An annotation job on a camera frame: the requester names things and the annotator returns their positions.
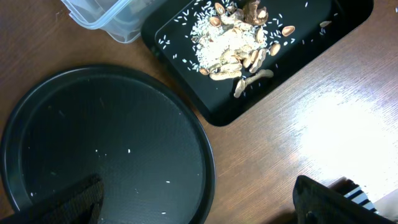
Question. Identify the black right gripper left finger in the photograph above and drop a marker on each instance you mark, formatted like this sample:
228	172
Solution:
81	203

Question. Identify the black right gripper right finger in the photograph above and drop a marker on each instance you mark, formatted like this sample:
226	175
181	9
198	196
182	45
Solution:
344	203

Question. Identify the round black tray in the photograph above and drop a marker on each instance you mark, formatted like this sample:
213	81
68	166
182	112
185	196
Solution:
148	147

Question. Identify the black rectangular tray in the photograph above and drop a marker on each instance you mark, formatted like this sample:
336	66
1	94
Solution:
215	99

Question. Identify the clear plastic bin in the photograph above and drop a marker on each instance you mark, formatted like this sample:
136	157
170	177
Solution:
121	19

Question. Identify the pile of rice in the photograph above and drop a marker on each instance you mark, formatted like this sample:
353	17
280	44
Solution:
226	38

